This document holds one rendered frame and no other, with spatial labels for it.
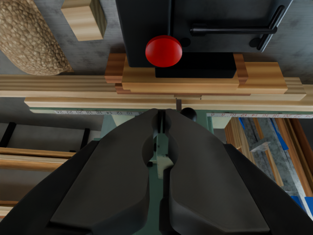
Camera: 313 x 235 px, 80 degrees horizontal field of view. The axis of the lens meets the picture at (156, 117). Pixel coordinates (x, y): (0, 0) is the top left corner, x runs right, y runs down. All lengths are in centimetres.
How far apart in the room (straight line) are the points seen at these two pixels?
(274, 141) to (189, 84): 92
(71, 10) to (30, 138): 286
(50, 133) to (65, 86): 263
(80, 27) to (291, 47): 31
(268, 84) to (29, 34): 35
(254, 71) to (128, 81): 20
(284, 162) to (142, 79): 95
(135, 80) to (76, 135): 264
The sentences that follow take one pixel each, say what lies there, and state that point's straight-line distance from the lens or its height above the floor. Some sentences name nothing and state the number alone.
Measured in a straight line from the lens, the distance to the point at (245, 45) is 20.
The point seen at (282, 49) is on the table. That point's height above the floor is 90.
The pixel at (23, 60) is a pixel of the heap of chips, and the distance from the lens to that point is 36.
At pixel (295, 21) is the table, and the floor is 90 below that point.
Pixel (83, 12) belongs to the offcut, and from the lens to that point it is 26.
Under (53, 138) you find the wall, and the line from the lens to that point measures 296.
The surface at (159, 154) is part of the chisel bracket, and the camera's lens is 24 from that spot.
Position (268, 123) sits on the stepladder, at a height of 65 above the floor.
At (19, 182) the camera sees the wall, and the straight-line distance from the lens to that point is 292.
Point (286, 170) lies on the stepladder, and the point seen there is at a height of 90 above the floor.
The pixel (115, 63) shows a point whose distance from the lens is 32.
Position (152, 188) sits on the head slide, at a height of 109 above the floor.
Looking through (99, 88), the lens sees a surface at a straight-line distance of 36.
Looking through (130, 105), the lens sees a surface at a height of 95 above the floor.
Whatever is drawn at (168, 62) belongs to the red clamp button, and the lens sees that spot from 16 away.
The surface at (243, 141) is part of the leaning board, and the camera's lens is 197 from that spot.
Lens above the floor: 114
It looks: 30 degrees down
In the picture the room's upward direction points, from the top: 178 degrees counter-clockwise
